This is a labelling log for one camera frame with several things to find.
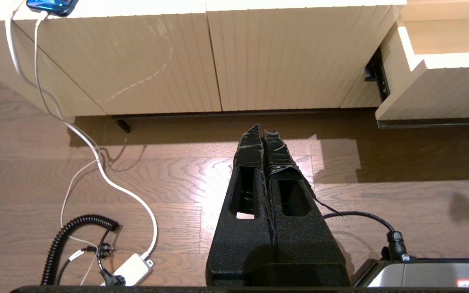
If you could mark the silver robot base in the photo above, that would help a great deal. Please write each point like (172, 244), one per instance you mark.
(430, 274)

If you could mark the long white cabinet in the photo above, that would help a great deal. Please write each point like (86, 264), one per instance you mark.
(259, 57)

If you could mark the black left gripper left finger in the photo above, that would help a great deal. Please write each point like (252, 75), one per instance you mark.
(240, 244)

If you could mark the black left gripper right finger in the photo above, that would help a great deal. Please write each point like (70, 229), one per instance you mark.
(312, 248)

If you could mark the black smartphone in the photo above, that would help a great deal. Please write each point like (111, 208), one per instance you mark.
(53, 6)

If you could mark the white power adapter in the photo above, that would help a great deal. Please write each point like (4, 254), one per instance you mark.
(130, 268)

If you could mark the black rectangular block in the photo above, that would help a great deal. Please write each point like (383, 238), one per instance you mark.
(123, 125)

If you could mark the black metal bracket with holes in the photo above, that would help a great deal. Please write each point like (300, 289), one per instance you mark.
(381, 81)

